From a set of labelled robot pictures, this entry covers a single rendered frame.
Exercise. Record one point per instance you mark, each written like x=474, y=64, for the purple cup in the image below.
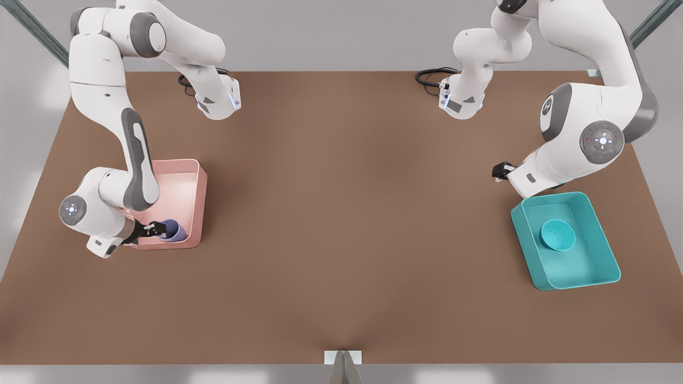
x=175, y=231

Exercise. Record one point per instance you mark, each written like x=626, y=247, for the teal rectangular box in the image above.
x=579, y=264

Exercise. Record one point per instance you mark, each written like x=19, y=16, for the teal bowl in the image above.
x=557, y=235

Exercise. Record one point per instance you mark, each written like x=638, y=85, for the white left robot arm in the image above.
x=581, y=101

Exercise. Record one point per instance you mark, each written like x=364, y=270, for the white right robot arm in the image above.
x=98, y=80

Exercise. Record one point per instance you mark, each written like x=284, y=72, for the silver frame post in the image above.
x=37, y=32
x=648, y=22
x=343, y=368

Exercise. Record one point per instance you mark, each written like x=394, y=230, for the pink rectangular box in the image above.
x=181, y=197

